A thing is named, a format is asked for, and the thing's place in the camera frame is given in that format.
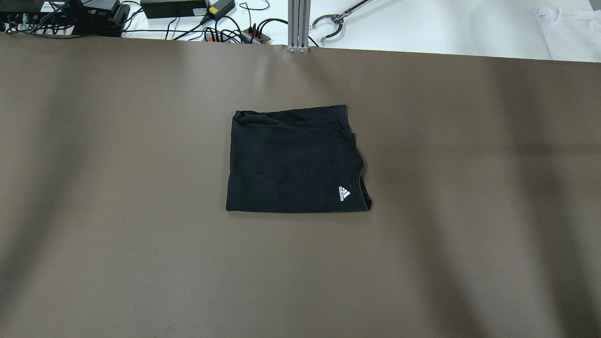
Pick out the black printed t-shirt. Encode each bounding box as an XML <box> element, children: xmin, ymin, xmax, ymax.
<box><xmin>225</xmin><ymin>105</ymin><xmax>373</xmax><ymax>214</ymax></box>

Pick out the grey usb hub right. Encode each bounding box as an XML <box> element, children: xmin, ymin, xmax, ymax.
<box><xmin>241</xmin><ymin>26</ymin><xmax>272</xmax><ymax>45</ymax></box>

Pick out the grey usb hub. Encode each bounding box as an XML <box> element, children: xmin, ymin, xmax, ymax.
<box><xmin>241</xmin><ymin>26</ymin><xmax>272</xmax><ymax>45</ymax></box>
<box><xmin>202</xmin><ymin>28</ymin><xmax>226</xmax><ymax>42</ymax></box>

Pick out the black grabber tool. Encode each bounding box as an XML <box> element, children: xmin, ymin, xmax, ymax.
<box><xmin>309</xmin><ymin>0</ymin><xmax>373</xmax><ymax>44</ymax></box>

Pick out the grey usb hub left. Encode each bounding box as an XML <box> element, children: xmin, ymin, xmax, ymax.
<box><xmin>202</xmin><ymin>28</ymin><xmax>226</xmax><ymax>42</ymax></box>

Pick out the black power adapter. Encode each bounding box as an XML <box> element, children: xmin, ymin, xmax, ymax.
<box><xmin>139</xmin><ymin>0</ymin><xmax>209</xmax><ymax>19</ymax></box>

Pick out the white cloth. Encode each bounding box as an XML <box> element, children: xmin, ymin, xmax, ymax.
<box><xmin>534</xmin><ymin>7</ymin><xmax>601</xmax><ymax>63</ymax></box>

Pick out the aluminium frame post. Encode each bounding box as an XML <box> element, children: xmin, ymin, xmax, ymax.
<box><xmin>287</xmin><ymin>0</ymin><xmax>311</xmax><ymax>53</ymax></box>

